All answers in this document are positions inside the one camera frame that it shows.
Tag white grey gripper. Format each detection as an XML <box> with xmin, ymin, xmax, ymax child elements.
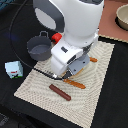
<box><xmin>51</xmin><ymin>38</ymin><xmax>91</xmax><ymax>76</ymax></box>

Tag brown toy sausage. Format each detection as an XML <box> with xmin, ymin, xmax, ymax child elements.
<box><xmin>49</xmin><ymin>84</ymin><xmax>71</xmax><ymax>101</ymax></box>

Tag red toy pepper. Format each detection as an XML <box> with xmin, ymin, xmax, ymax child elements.
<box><xmin>51</xmin><ymin>33</ymin><xmax>62</xmax><ymax>44</ymax></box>

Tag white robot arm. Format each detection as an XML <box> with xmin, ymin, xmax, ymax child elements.
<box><xmin>33</xmin><ymin>0</ymin><xmax>104</xmax><ymax>76</ymax></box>

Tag round beige plate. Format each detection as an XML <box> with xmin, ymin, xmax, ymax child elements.
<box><xmin>61</xmin><ymin>63</ymin><xmax>86</xmax><ymax>79</ymax></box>

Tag large grey pot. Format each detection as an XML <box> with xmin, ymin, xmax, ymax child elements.
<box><xmin>27</xmin><ymin>31</ymin><xmax>52</xmax><ymax>61</ymax></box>

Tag beige woven placemat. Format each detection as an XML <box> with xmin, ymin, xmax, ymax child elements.
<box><xmin>14</xmin><ymin>41</ymin><xmax>114</xmax><ymax>128</ymax></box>

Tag pink toy stove board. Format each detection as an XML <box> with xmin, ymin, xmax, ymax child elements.
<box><xmin>99</xmin><ymin>0</ymin><xmax>128</xmax><ymax>43</ymax></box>

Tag small milk carton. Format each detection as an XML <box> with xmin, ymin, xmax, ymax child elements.
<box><xmin>5</xmin><ymin>61</ymin><xmax>23</xmax><ymax>79</ymax></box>

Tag cream bowl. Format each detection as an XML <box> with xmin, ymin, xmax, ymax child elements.
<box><xmin>116</xmin><ymin>4</ymin><xmax>128</xmax><ymax>31</ymax></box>

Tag fork with orange handle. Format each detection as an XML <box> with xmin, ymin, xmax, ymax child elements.
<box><xmin>46</xmin><ymin>71</ymin><xmax>87</xmax><ymax>90</ymax></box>

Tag knife with orange handle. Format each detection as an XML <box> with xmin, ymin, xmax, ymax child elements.
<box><xmin>90</xmin><ymin>57</ymin><xmax>98</xmax><ymax>62</ymax></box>

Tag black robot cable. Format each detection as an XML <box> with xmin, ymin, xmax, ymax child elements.
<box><xmin>8</xmin><ymin>0</ymin><xmax>64</xmax><ymax>81</ymax></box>

